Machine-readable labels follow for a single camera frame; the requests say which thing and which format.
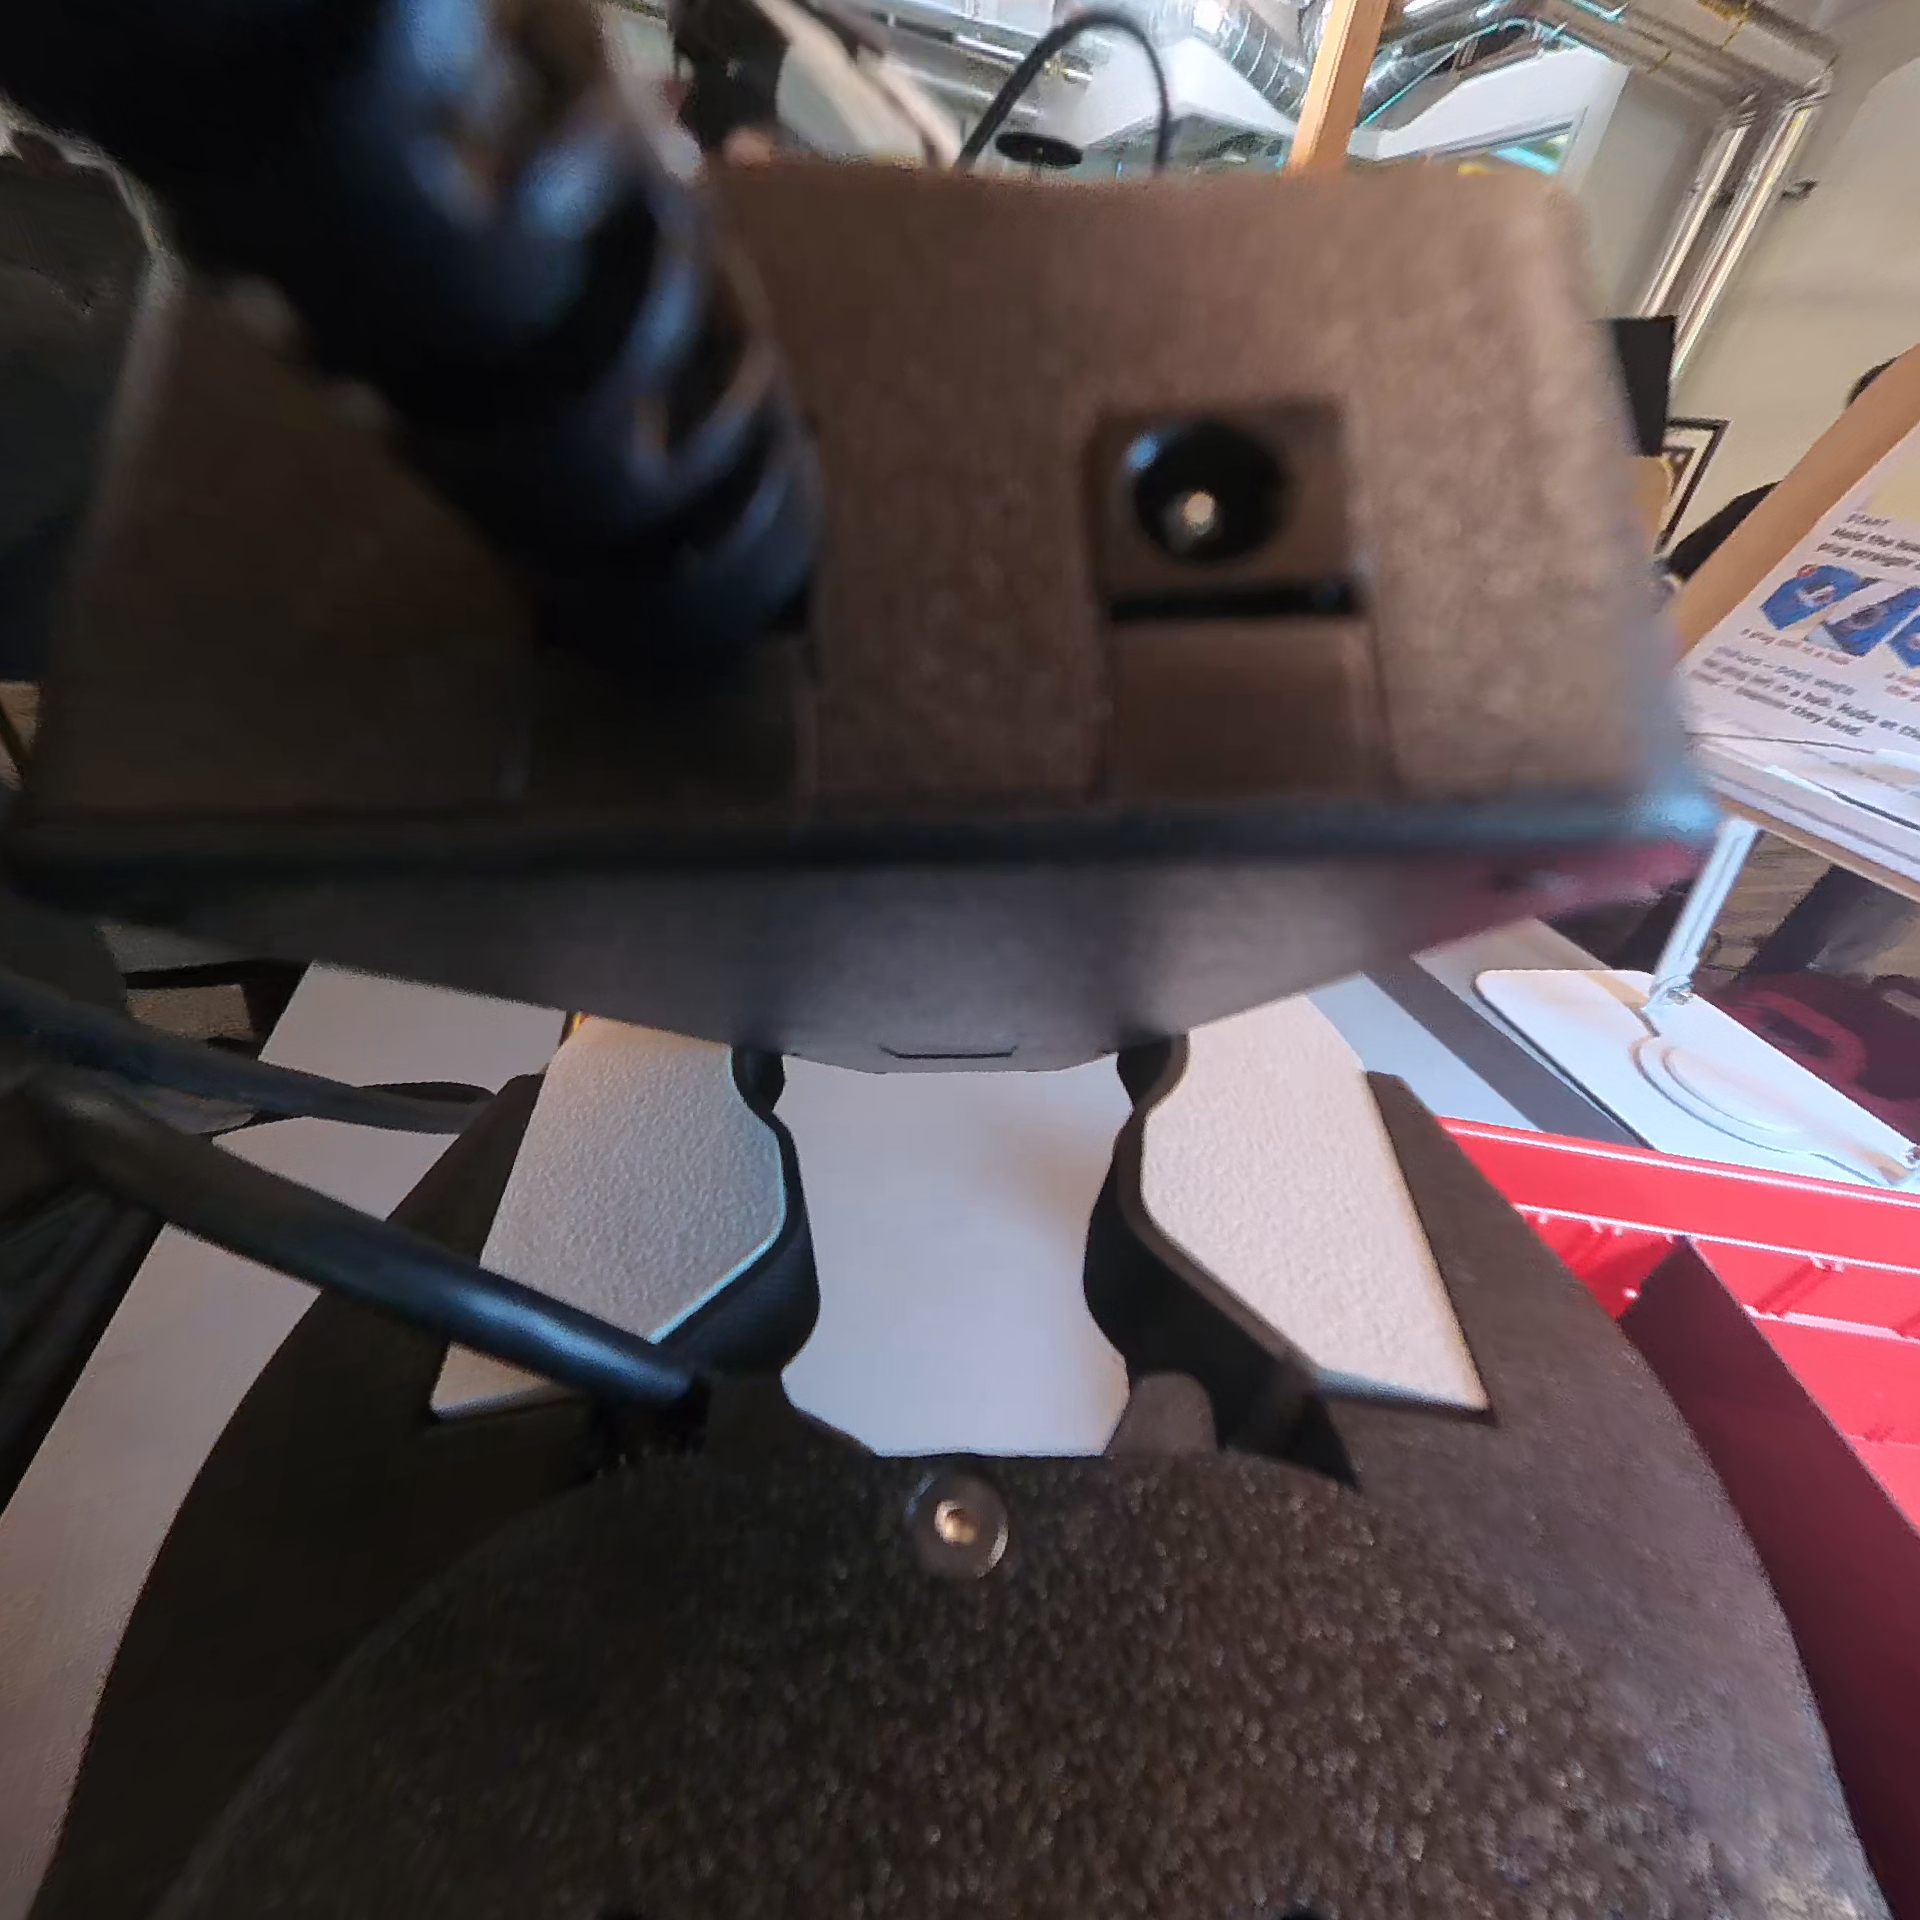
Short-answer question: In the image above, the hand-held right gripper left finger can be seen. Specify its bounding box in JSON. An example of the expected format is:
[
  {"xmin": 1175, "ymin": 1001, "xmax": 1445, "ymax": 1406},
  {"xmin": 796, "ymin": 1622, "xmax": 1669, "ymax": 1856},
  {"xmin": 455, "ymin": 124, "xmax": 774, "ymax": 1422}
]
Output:
[{"xmin": 433, "ymin": 1019, "xmax": 828, "ymax": 1419}]

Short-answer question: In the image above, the long black usb hub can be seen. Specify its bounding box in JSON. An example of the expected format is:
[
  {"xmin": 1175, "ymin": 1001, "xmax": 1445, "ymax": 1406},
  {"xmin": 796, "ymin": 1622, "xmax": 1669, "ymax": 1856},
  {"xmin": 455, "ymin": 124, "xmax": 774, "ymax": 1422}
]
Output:
[{"xmin": 15, "ymin": 149, "xmax": 1720, "ymax": 1072}]

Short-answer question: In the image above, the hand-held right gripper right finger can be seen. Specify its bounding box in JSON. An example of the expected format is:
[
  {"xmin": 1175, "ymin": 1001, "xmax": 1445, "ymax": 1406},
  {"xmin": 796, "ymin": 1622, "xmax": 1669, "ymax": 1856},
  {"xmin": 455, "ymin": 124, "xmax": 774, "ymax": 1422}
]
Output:
[{"xmin": 1082, "ymin": 998, "xmax": 1496, "ymax": 1486}]

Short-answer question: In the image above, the red plastic bin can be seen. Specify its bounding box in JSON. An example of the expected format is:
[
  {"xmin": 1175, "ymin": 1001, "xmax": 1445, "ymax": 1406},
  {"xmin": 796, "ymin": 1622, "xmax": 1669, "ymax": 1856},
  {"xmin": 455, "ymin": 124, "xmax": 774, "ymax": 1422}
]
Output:
[{"xmin": 1441, "ymin": 1116, "xmax": 1920, "ymax": 1920}]

